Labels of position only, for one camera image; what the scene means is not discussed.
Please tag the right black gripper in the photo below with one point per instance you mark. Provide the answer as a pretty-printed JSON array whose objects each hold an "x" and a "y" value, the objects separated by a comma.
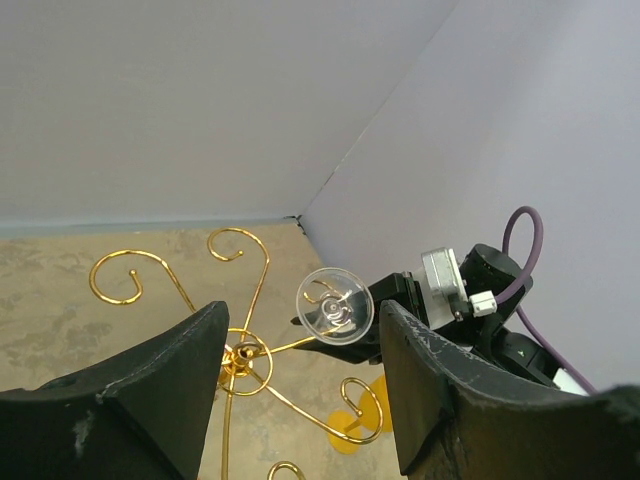
[{"x": 400, "y": 305}]

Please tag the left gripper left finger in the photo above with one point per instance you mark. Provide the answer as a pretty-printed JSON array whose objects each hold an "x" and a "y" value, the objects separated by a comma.
[{"x": 140, "y": 414}]

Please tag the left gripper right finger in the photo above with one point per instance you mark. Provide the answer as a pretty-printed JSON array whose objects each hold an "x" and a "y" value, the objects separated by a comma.
[{"x": 455, "y": 416}]

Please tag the clear wine glass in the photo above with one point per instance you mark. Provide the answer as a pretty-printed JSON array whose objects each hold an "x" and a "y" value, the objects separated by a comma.
[{"x": 335, "y": 306}]

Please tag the yellow plastic wine glass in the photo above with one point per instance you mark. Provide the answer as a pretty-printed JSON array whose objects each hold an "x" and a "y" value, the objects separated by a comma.
[{"x": 354, "y": 425}]

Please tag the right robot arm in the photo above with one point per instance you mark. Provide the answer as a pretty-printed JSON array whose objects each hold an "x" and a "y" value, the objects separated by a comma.
[{"x": 505, "y": 338}]

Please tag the gold wire wine glass rack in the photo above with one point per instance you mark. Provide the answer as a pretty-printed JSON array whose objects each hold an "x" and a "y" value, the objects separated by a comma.
[{"x": 247, "y": 366}]

